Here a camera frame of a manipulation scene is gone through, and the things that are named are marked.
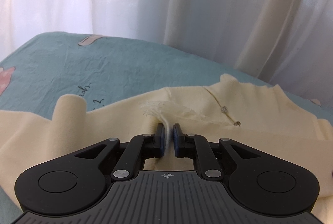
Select cream yellow small garment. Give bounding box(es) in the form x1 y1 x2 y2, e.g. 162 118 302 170
0 73 333 199

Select white sheer curtain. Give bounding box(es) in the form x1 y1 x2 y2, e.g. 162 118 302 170
1 0 332 107

